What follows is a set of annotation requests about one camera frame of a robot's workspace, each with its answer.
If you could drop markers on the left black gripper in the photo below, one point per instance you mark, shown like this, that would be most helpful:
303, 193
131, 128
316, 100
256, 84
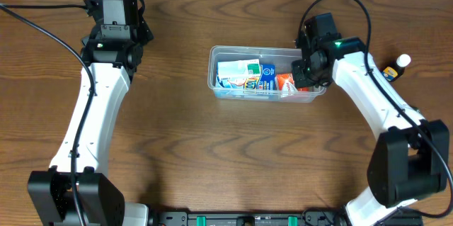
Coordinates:
146, 32

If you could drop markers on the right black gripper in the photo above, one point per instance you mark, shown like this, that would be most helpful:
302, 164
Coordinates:
301, 76

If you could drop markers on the red white medicine box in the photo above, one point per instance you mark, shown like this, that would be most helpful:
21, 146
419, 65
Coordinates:
285, 84

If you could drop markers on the blue fever patch box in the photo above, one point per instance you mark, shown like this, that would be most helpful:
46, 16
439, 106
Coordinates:
266, 82

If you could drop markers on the white blue medicine box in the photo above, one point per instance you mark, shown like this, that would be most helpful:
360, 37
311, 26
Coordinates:
240, 69

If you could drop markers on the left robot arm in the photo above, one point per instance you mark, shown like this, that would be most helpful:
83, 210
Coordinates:
75, 190

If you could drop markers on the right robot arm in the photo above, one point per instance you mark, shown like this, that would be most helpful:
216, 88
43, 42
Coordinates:
409, 161

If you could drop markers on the clear plastic container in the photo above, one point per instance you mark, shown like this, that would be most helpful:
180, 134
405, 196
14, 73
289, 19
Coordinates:
281, 58

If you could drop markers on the dark bottle white cap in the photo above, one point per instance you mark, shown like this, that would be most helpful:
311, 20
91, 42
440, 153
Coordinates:
397, 68

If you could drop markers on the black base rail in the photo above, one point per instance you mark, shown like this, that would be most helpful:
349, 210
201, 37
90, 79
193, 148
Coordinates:
310, 217

